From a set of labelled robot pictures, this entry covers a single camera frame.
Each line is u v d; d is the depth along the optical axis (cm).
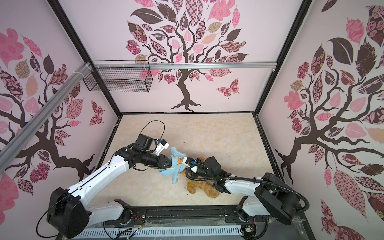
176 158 73
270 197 43
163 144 73
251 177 49
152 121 67
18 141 52
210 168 62
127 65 93
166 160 71
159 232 70
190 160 64
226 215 73
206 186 77
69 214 39
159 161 67
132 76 95
